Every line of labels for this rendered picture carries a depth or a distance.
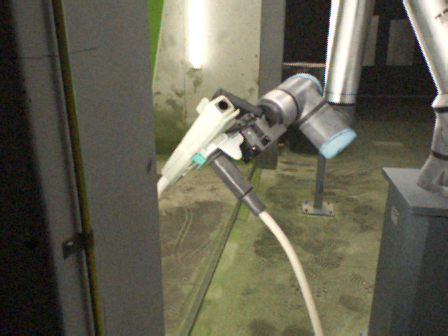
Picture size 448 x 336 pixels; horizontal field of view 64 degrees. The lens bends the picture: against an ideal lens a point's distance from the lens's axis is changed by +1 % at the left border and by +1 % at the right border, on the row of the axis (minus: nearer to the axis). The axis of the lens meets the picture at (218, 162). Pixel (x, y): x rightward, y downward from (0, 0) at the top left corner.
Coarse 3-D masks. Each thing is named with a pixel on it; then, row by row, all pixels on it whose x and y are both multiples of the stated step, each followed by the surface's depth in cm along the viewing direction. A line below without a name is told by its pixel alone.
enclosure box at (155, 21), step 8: (152, 0) 142; (160, 0) 142; (152, 8) 143; (160, 8) 143; (152, 16) 144; (160, 16) 143; (152, 24) 145; (160, 24) 144; (152, 32) 146; (160, 32) 144; (152, 40) 147; (160, 40) 146; (152, 48) 148; (152, 56) 149; (152, 64) 150; (152, 72) 150; (152, 80) 150
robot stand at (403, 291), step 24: (384, 168) 111; (408, 192) 91; (384, 216) 111; (408, 216) 89; (432, 216) 84; (384, 240) 109; (408, 240) 90; (432, 240) 86; (384, 264) 108; (408, 264) 91; (432, 264) 88; (384, 288) 106; (408, 288) 92; (432, 288) 89; (384, 312) 105; (408, 312) 93; (432, 312) 91
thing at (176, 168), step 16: (208, 112) 61; (224, 112) 61; (192, 128) 67; (208, 128) 63; (224, 128) 65; (192, 144) 69; (176, 160) 77; (208, 160) 70; (224, 160) 69; (176, 176) 81; (224, 176) 69; (240, 176) 69; (160, 192) 95; (240, 192) 68; (256, 208) 68
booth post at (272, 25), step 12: (264, 0) 280; (276, 0) 278; (264, 12) 282; (276, 12) 280; (264, 24) 285; (276, 24) 283; (264, 36) 287; (276, 36) 285; (264, 48) 290; (276, 48) 288; (264, 60) 292; (276, 60) 290; (264, 72) 295; (276, 72) 293; (264, 84) 298; (276, 84) 296; (276, 144) 310; (264, 156) 315; (276, 156) 313; (264, 168) 318
